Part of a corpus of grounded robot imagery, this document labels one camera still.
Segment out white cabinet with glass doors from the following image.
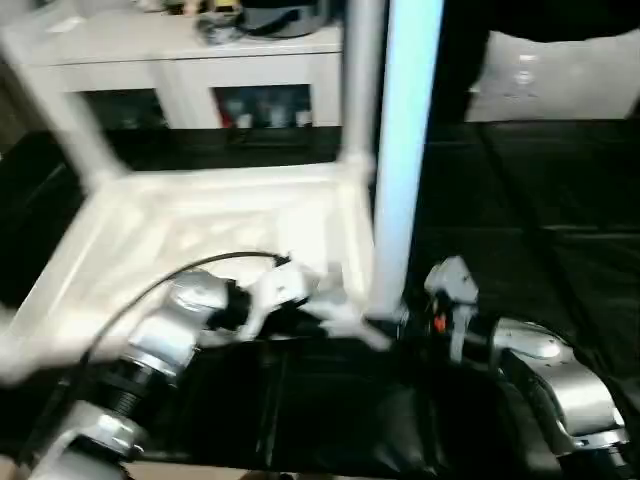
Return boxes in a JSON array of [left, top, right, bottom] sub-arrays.
[[0, 0, 346, 133]]

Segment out black cabinet with yellow label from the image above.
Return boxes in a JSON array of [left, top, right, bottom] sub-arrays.
[[382, 0, 496, 129]]

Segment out cluster of small bottles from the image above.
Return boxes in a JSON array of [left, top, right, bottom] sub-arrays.
[[212, 86, 319, 131]]

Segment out white cushion with badge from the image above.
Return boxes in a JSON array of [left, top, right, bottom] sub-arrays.
[[466, 28, 640, 125]]

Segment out white plastic table top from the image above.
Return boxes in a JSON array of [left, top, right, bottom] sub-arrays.
[[0, 160, 397, 387]]

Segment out small colourful figurines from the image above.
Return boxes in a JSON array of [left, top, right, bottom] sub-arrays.
[[140, 0, 245, 17]]

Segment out white plastic table leg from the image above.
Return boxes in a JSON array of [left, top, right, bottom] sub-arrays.
[[338, 0, 389, 187], [364, 0, 447, 323], [0, 20, 123, 193]]

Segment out grey bag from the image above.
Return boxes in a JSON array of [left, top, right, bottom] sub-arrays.
[[240, 0, 343, 39]]

